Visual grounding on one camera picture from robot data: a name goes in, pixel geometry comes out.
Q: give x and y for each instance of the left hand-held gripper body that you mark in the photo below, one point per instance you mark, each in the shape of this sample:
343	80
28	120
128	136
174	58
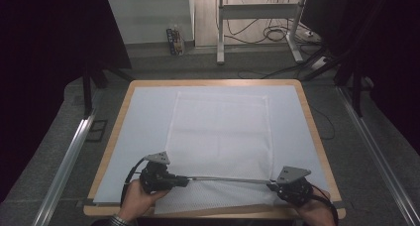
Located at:
155	178

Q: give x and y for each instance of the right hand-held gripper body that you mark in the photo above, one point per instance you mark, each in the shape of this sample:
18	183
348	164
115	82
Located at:
295	188

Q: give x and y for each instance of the white mesh laundry bag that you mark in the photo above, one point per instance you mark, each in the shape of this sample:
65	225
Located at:
218	136

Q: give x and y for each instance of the person's left hand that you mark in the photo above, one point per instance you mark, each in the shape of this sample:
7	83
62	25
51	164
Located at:
138	203

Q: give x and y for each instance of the person's right hand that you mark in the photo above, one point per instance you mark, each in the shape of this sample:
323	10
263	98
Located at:
315	211

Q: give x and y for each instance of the white table mat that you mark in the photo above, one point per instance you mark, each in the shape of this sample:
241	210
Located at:
138	127

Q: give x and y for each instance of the black metal stand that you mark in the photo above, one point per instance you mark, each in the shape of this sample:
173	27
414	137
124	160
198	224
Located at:
87	93
356	90

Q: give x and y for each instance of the white power strip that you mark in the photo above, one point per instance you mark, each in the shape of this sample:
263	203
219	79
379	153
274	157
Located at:
319	63

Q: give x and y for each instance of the pack of bottles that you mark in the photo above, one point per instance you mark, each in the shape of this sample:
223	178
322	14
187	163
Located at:
175	41

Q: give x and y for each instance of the black square floor frame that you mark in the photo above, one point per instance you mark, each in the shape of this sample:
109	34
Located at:
96	131

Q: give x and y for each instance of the aluminium floor rail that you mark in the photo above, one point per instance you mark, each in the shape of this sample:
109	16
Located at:
379	153
62	173

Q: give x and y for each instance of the white desk frame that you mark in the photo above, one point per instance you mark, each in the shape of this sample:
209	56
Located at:
257	11

